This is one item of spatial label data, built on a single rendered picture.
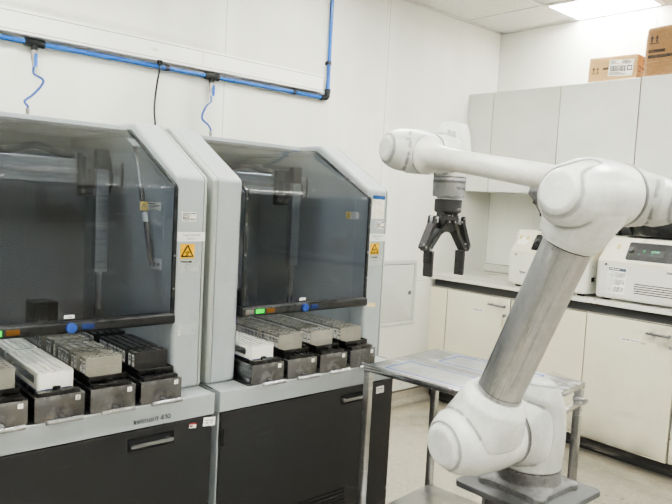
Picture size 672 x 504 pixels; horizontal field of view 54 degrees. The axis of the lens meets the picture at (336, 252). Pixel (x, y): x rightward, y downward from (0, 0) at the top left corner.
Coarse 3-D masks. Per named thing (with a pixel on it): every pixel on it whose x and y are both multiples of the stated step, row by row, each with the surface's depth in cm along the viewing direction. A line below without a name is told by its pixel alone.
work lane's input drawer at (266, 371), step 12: (240, 360) 233; (252, 360) 229; (264, 360) 230; (276, 360) 233; (240, 372) 231; (252, 372) 226; (264, 372) 229; (276, 372) 233; (252, 384) 226; (264, 384) 224
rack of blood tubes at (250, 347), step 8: (240, 336) 244; (248, 336) 245; (240, 344) 234; (248, 344) 232; (256, 344) 233; (264, 344) 233; (272, 344) 235; (240, 352) 243; (248, 352) 230; (256, 352) 231; (264, 352) 233; (272, 352) 236
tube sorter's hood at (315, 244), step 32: (224, 160) 243; (256, 160) 255; (288, 160) 268; (320, 160) 283; (256, 192) 230; (288, 192) 239; (320, 192) 251; (352, 192) 264; (256, 224) 231; (288, 224) 240; (320, 224) 250; (352, 224) 261; (256, 256) 232; (288, 256) 241; (320, 256) 252; (352, 256) 263; (256, 288) 233; (288, 288) 243; (320, 288) 253; (352, 288) 264
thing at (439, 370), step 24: (384, 360) 238; (408, 360) 240; (432, 360) 242; (456, 360) 244; (480, 360) 246; (432, 384) 210; (456, 384) 211; (576, 384) 219; (432, 408) 261; (576, 408) 209; (576, 432) 222; (360, 456) 232; (576, 456) 223; (360, 480) 232; (432, 480) 264
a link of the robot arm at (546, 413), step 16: (544, 384) 159; (528, 400) 157; (544, 400) 156; (560, 400) 159; (528, 416) 154; (544, 416) 155; (560, 416) 158; (544, 432) 155; (560, 432) 158; (544, 448) 155; (560, 448) 159; (528, 464) 156; (544, 464) 157; (560, 464) 160
